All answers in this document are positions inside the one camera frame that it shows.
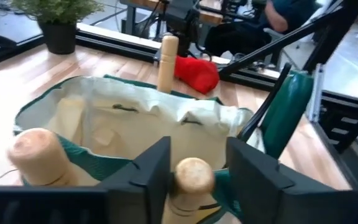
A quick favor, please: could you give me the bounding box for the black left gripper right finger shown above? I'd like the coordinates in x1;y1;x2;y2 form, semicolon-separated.
226;138;358;224

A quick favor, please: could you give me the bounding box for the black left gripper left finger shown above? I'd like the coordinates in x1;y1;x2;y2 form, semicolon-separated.
0;136;172;224

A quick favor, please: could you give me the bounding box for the hand rake with wooden handle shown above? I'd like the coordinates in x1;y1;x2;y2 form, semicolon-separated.
156;34;180;94

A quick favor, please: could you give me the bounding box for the wooden-handled garden tool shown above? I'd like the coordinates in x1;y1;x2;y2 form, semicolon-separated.
162;157;216;224

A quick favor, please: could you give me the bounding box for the beige green gardening tote bag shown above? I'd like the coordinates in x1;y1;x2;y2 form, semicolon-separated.
12;62;315;224

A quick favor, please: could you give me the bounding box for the wooden workbench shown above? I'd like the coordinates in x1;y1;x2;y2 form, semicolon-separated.
119;0;226;26

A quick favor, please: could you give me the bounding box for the red cloth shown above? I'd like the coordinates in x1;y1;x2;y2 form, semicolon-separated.
174;55;221;95

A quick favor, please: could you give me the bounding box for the person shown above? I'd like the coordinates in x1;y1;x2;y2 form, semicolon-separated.
203;0;321;58

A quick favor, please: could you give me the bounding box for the green potted plant black pot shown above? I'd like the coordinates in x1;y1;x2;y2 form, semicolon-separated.
11;0;105;55

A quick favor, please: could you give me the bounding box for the black metal stand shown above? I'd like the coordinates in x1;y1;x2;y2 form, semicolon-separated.
219;0;358;77

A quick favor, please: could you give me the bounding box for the silver frame bracket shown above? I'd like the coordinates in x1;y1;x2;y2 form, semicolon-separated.
308;63;324;123

